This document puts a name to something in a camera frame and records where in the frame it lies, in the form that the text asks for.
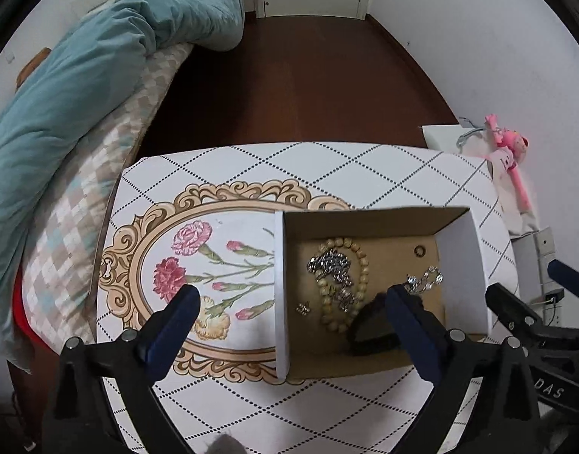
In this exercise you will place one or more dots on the grey power strip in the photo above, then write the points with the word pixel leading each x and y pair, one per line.
pixel 547 246

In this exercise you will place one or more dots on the brown wooden headboard piece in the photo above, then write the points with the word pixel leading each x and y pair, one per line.
pixel 31 68

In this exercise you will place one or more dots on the pink plush toy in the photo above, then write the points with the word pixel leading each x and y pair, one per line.
pixel 504 151

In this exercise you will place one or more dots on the black smart watch band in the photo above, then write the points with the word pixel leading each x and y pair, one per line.
pixel 365 340

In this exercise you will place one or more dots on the small silver earring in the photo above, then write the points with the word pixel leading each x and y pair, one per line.
pixel 302 308

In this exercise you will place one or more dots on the checked beige bed sheet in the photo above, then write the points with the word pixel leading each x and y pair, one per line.
pixel 72 227

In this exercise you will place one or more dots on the grey fuzzy cloth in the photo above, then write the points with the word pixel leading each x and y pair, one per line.
pixel 223 444

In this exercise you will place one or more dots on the cardboard box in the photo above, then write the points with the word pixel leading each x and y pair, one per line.
pixel 289 293

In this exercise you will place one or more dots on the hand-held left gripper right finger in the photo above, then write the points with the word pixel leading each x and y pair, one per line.
pixel 412 335

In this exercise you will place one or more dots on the teal quilted blanket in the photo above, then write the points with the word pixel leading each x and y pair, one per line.
pixel 81 80

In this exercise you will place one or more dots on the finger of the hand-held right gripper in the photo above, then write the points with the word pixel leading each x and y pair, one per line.
pixel 570 276
pixel 511 306

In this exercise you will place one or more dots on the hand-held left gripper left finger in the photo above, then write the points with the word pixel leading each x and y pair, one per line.
pixel 176 331

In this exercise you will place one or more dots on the black charger plug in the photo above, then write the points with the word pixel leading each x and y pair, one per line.
pixel 554 296

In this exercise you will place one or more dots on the red cloth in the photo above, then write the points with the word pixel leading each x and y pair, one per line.
pixel 20 312

